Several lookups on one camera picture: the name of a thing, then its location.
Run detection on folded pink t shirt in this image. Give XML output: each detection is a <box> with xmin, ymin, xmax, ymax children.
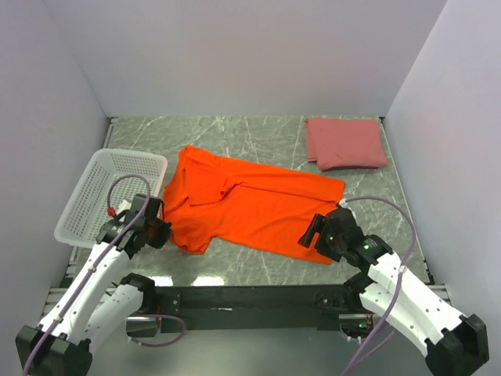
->
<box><xmin>305</xmin><ymin>117</ymin><xmax>387</xmax><ymax>171</ymax></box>

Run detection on white perforated plastic basket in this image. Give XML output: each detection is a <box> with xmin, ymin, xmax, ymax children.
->
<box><xmin>54</xmin><ymin>149</ymin><xmax>168</xmax><ymax>248</ymax></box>

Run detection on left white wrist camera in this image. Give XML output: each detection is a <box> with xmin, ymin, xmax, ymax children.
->
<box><xmin>106</xmin><ymin>199</ymin><xmax>132</xmax><ymax>218</ymax></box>

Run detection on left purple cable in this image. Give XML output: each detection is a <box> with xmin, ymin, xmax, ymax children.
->
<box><xmin>21</xmin><ymin>174</ymin><xmax>187</xmax><ymax>376</ymax></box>

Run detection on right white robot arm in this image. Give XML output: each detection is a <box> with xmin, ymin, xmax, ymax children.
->
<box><xmin>298</xmin><ymin>208</ymin><xmax>489</xmax><ymax>375</ymax></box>

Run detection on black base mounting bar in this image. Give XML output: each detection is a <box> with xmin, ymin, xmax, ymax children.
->
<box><xmin>157</xmin><ymin>284</ymin><xmax>368</xmax><ymax>331</ymax></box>

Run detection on orange t shirt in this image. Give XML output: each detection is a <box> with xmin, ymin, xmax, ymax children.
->
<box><xmin>163</xmin><ymin>146</ymin><xmax>345</xmax><ymax>265</ymax></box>

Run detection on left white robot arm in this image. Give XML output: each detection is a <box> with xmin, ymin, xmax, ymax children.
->
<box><xmin>16</xmin><ymin>194</ymin><xmax>171</xmax><ymax>375</ymax></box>

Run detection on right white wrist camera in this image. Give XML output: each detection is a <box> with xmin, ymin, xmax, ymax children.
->
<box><xmin>337</xmin><ymin>198</ymin><xmax>356</xmax><ymax>217</ymax></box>

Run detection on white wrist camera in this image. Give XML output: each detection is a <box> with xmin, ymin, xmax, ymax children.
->
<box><xmin>337</xmin><ymin>198</ymin><xmax>356</xmax><ymax>217</ymax></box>
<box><xmin>106</xmin><ymin>199</ymin><xmax>132</xmax><ymax>218</ymax></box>

